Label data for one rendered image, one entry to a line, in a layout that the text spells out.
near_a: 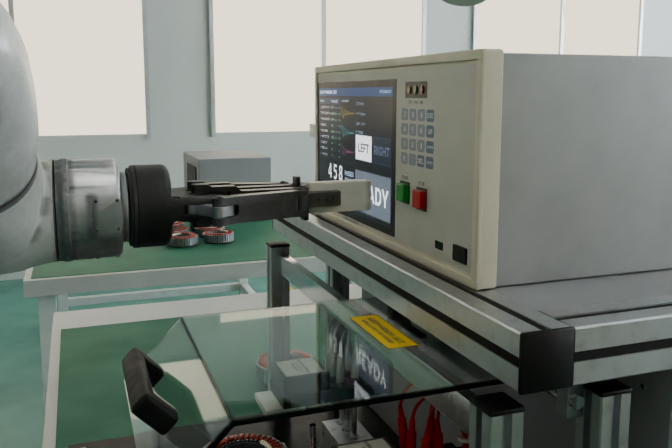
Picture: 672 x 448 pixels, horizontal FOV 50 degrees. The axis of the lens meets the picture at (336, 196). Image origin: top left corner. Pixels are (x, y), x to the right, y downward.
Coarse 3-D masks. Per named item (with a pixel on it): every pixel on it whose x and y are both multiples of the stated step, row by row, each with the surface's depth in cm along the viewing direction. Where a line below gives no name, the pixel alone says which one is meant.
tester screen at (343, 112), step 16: (320, 96) 98; (336, 96) 92; (352, 96) 87; (368, 96) 82; (384, 96) 78; (320, 112) 98; (336, 112) 92; (352, 112) 87; (368, 112) 82; (384, 112) 78; (320, 128) 99; (336, 128) 93; (352, 128) 87; (368, 128) 82; (384, 128) 78; (320, 144) 99; (336, 144) 93; (352, 144) 87; (320, 160) 99; (336, 160) 93; (352, 160) 88; (320, 176) 100; (352, 176) 88; (384, 176) 79; (384, 224) 79
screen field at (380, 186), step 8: (360, 176) 85; (368, 176) 83; (376, 176) 81; (376, 184) 81; (384, 184) 79; (376, 192) 81; (384, 192) 79; (376, 200) 81; (384, 200) 79; (376, 208) 81; (384, 208) 79; (376, 216) 81; (384, 216) 79
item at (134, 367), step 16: (128, 368) 59; (144, 368) 58; (160, 368) 63; (128, 384) 57; (144, 384) 55; (144, 400) 53; (160, 400) 54; (144, 416) 53; (160, 416) 53; (176, 416) 54; (160, 432) 53
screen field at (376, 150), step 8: (360, 136) 85; (368, 136) 83; (360, 144) 85; (368, 144) 83; (376, 144) 80; (384, 144) 78; (360, 152) 85; (368, 152) 83; (376, 152) 81; (384, 152) 78; (368, 160) 83; (376, 160) 81; (384, 160) 79
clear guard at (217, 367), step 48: (192, 336) 65; (240, 336) 65; (288, 336) 65; (336, 336) 65; (432, 336) 65; (192, 384) 57; (240, 384) 54; (288, 384) 54; (336, 384) 54; (384, 384) 54; (432, 384) 54; (480, 384) 55; (144, 432) 57; (192, 432) 51
